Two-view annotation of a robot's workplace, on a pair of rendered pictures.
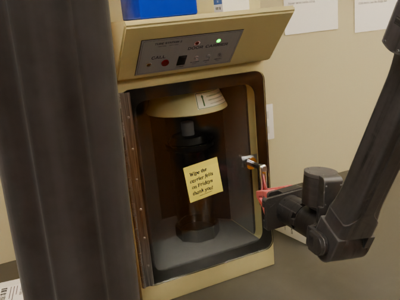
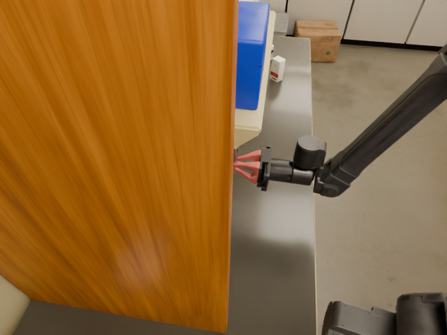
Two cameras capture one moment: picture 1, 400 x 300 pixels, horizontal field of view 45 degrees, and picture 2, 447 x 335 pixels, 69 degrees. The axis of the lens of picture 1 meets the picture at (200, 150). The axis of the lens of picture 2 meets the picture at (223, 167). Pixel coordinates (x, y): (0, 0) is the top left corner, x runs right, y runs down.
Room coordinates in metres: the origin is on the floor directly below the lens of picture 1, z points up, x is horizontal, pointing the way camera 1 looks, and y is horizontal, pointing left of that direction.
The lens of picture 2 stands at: (0.65, 0.36, 1.77)
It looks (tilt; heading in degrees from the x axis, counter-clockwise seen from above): 49 degrees down; 303
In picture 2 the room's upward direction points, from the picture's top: straight up
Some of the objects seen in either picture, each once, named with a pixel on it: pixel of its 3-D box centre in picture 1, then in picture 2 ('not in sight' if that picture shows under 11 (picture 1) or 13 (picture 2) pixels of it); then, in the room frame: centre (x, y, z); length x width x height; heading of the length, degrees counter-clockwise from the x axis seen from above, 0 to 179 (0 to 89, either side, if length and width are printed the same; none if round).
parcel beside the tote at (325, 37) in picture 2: not in sight; (314, 40); (1.58, -2.71, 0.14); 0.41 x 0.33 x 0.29; 31
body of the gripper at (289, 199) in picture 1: (294, 212); (276, 169); (0.84, -0.17, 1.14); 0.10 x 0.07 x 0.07; 114
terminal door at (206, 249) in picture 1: (204, 178); not in sight; (0.93, 0.00, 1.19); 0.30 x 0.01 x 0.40; 114
